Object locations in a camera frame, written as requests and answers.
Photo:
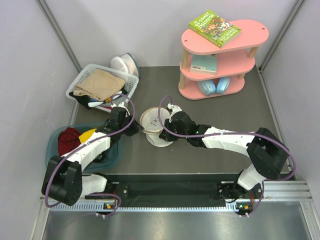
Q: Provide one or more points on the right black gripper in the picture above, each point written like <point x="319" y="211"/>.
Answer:
<point x="167" y="135"/>

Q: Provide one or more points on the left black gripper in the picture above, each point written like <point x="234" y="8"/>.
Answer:
<point x="136" y="128"/>

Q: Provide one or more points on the white mesh laundry bag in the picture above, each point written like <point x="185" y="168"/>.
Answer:
<point x="149" y="120"/>

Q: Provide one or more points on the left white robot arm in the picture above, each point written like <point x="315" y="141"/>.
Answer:
<point x="64" y="181"/>

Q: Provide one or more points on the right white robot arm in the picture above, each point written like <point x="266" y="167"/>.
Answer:
<point x="266" y="153"/>

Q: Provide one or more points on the teal plastic tub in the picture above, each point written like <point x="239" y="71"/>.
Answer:
<point x="102" y="163"/>

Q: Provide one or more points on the light blue headphones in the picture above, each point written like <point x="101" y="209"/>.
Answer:
<point x="208" y="87"/>

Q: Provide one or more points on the yellow cloth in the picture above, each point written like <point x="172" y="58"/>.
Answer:
<point x="86" y="135"/>

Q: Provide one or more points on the black white garment in basket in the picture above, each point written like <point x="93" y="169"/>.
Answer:
<point x="90" y="103"/>

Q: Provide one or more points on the beige folded cloth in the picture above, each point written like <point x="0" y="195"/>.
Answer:
<point x="100" y="85"/>

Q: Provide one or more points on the pink three-tier shelf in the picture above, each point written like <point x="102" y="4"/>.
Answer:
<point x="234" y="60"/>

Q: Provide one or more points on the white plastic basket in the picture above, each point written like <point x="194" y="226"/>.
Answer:
<point x="131" y="81"/>

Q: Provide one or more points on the teal book on shelf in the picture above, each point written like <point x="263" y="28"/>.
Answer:
<point x="204" y="64"/>

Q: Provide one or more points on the dark red knit cloth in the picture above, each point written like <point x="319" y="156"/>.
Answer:
<point x="68" y="140"/>

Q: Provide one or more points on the green paperback book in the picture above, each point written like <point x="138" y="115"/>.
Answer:
<point x="214" y="28"/>

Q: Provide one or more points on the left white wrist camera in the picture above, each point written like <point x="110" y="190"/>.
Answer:
<point x="123" y="105"/>

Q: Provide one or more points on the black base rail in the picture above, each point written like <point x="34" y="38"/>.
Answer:
<point x="174" y="190"/>

